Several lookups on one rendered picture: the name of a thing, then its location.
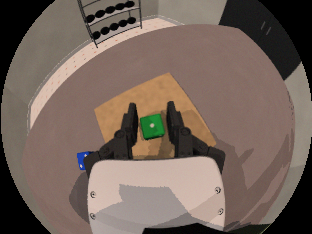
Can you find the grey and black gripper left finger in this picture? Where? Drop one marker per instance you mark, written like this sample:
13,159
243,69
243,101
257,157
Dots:
117,147

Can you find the orange flat mat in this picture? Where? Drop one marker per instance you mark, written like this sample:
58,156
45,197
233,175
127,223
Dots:
151,98

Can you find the blue die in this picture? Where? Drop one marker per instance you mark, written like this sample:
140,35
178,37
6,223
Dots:
80,157

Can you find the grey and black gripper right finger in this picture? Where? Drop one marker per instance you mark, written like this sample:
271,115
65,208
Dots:
187,144

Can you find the green die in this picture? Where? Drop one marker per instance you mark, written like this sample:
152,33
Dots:
152,126

